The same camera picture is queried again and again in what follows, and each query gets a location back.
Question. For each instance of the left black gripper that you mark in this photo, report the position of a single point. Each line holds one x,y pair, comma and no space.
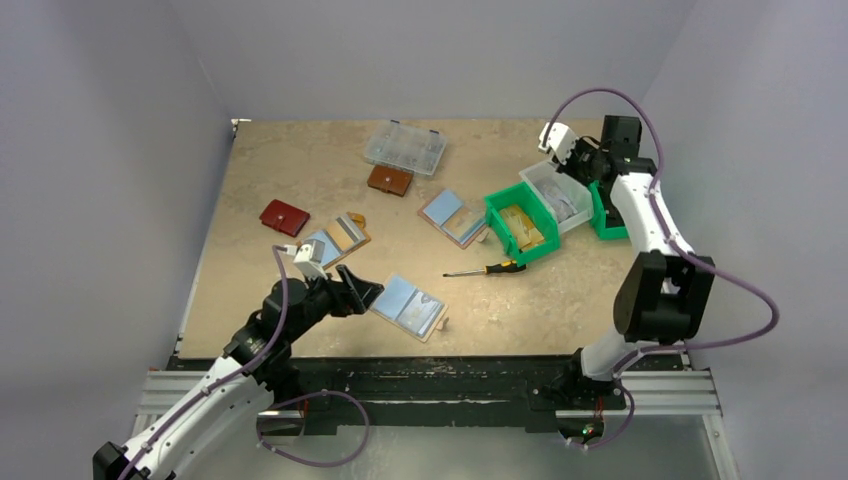
342,291

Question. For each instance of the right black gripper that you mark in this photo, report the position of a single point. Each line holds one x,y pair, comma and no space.
582,163

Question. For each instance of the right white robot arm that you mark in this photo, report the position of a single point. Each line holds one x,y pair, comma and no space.
664,294

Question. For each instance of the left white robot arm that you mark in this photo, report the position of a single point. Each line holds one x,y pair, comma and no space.
253,374

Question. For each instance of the open orange card holder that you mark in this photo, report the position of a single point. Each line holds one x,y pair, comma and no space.
338,239

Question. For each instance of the red leather card holder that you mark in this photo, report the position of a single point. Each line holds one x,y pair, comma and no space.
284,218

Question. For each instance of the brown leather card holder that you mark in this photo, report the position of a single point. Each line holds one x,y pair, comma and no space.
390,180

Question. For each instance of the open pink card holder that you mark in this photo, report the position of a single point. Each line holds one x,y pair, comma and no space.
453,218

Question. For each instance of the white plastic bin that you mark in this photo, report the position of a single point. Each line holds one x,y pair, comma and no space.
568,201

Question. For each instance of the green bin with black item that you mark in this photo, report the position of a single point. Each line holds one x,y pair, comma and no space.
605,220

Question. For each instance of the green bin with yellow items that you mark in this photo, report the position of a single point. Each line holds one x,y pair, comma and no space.
522,223

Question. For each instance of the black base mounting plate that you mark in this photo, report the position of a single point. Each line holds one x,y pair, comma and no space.
473,391

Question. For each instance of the black yellow screwdriver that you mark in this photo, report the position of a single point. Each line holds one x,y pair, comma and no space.
508,267

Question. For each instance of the clear plastic organizer box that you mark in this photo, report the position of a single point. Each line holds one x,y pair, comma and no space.
405,147

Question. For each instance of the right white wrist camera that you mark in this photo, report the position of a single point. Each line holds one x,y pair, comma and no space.
557,141

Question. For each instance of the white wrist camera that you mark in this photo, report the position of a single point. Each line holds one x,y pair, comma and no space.
557,141
308,260

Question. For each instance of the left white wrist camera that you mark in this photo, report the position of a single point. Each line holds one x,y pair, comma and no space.
308,260

